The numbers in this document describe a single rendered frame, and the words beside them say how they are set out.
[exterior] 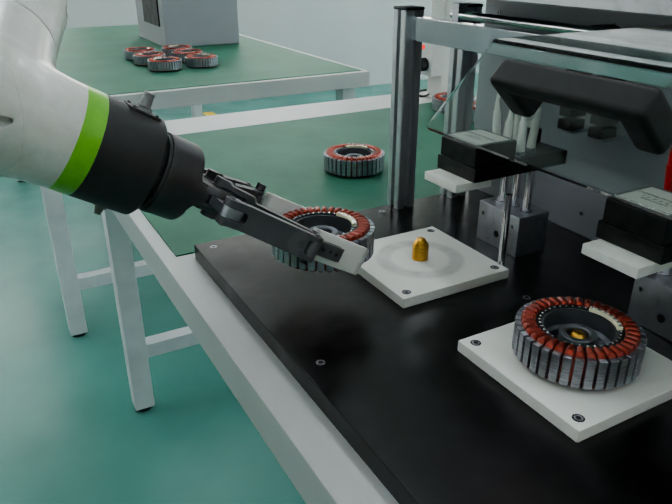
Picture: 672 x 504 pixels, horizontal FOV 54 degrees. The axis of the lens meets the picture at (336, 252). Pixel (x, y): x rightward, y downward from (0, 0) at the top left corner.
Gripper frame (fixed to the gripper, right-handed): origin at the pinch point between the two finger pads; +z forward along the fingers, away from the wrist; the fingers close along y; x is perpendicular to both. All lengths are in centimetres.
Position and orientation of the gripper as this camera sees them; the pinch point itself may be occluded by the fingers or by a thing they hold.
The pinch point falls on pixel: (320, 236)
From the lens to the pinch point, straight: 71.0
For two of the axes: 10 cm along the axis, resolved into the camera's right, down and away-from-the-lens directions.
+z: 7.5, 2.9, 5.9
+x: -4.5, 8.8, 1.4
